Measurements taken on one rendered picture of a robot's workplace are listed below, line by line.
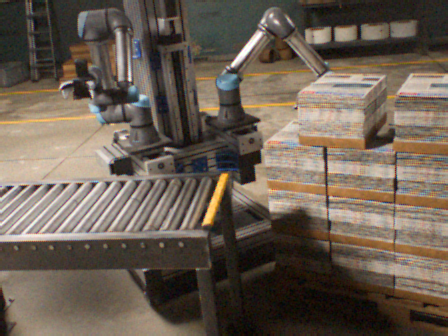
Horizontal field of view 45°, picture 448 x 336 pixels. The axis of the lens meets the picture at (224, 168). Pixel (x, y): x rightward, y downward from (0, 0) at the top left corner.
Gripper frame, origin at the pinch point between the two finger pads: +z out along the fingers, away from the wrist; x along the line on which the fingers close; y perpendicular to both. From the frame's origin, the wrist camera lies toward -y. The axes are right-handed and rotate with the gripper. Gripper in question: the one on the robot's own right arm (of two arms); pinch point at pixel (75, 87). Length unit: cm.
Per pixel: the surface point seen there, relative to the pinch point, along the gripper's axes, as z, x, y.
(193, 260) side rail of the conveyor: 45, -44, 47
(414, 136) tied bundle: 3, -129, 18
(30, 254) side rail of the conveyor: 35, 12, 50
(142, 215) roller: 24, -25, 41
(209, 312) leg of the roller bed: 46, -49, 67
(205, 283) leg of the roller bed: 46, -48, 56
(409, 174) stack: 2, -130, 35
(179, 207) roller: 21, -39, 39
